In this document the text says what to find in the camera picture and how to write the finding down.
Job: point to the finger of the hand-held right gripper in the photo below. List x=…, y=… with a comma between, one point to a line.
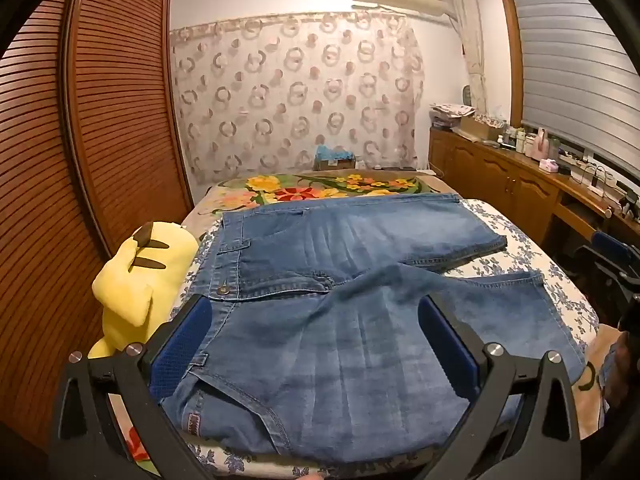
x=600, y=267
x=612, y=245

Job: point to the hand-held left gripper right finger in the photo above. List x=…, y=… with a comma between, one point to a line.
x=447, y=345

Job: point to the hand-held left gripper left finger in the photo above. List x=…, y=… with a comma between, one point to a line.
x=182, y=345

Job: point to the blue denim pants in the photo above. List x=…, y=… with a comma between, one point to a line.
x=325, y=360

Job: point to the white power strip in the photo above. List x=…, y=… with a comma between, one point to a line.
x=585, y=177

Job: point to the blue floral white bed sheet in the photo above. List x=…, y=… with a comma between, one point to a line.
x=525, y=255

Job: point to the yellow plush toy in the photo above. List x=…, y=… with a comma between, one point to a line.
x=130, y=290

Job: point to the pink tissue box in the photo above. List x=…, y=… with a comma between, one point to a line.
x=548, y=165

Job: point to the pink bottle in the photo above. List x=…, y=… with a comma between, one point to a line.
x=540, y=142

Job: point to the wooden cabinet counter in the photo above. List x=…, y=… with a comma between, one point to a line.
x=500, y=170

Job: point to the white bottle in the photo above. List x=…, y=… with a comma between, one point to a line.
x=521, y=140

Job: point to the open cardboard box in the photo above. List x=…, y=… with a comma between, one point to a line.
x=482, y=127

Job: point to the colourful flower print blanket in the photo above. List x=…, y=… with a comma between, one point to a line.
x=300, y=190

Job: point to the small cardboard box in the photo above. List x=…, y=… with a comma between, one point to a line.
x=332, y=165

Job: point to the wooden louvered wardrobe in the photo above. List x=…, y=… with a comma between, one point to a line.
x=115, y=110

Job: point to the wrapped air conditioner pipe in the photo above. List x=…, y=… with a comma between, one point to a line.
x=470, y=35

